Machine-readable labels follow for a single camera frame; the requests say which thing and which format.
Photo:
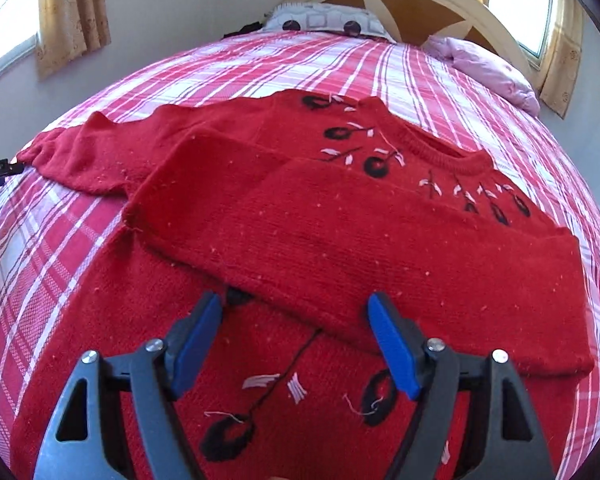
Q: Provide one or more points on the bed with red plaid sheet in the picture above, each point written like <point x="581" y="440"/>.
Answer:
<point x="230" y="70"/>

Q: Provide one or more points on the yellow patterned curtain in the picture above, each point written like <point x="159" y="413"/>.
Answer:
<point x="70" y="10"/>
<point x="562" y="60"/>

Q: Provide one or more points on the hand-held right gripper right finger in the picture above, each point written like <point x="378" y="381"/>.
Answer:
<point x="394" y="347"/>

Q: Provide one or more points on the pink pillow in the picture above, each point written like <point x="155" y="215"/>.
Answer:
<point x="485" y="70"/>

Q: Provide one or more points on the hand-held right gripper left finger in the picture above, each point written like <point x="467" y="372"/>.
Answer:
<point x="200" y="347"/>

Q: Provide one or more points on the red knitted sweater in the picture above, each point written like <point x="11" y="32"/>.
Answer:
<point x="330" y="230"/>

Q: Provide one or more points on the grey patterned pillow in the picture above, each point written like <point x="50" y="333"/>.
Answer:
<point x="325" y="17"/>

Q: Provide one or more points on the dark cloth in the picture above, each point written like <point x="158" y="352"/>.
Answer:
<point x="247" y="29"/>

